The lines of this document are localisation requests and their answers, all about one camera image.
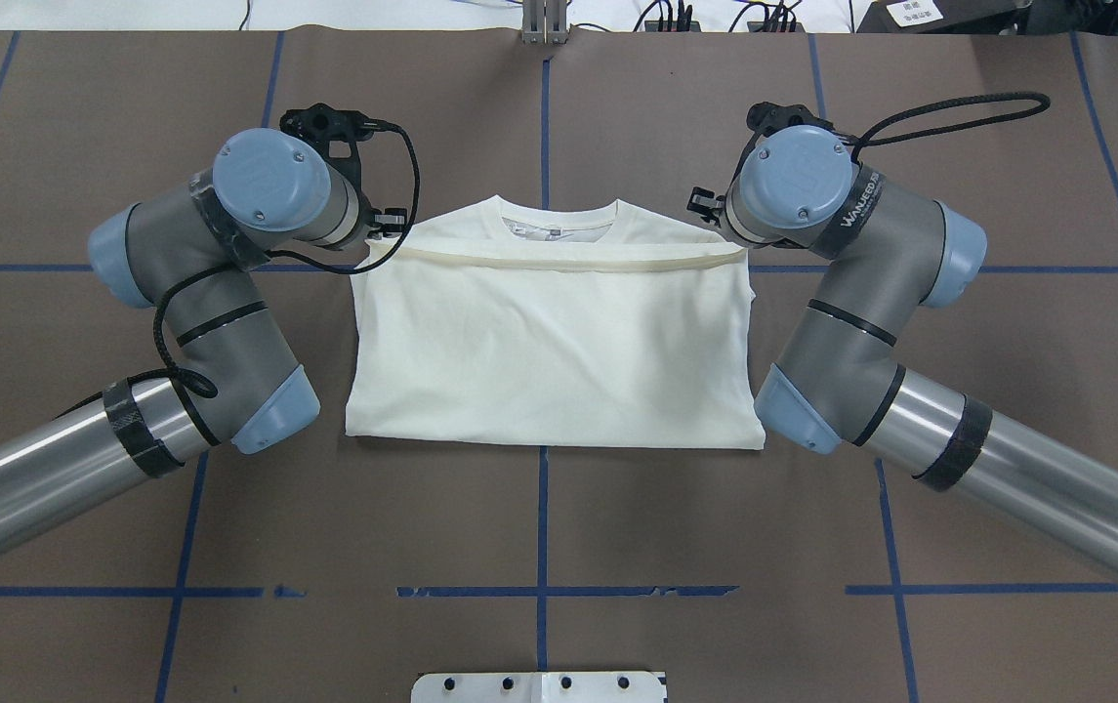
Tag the aluminium frame post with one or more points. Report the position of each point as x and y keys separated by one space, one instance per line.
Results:
x=544 y=22

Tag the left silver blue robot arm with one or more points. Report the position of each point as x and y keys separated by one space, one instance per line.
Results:
x=226 y=373

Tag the black monitor stand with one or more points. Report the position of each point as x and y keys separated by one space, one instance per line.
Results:
x=944 y=17

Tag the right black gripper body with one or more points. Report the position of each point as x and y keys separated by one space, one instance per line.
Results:
x=704 y=204

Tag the cream long-sleeve printed shirt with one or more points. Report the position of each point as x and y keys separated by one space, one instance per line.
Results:
x=500 y=324

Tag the white camera mast column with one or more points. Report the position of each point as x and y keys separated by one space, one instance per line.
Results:
x=562 y=686

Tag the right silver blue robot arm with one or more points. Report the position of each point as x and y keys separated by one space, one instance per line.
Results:
x=837 y=382

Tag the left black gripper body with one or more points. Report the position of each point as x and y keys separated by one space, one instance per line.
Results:
x=385 y=224

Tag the small circuit board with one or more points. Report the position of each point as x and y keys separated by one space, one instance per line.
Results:
x=778 y=17
x=667 y=17

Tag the near small circuit board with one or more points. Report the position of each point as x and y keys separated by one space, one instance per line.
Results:
x=778 y=17

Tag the far small circuit board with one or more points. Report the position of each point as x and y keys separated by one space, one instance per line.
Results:
x=667 y=17

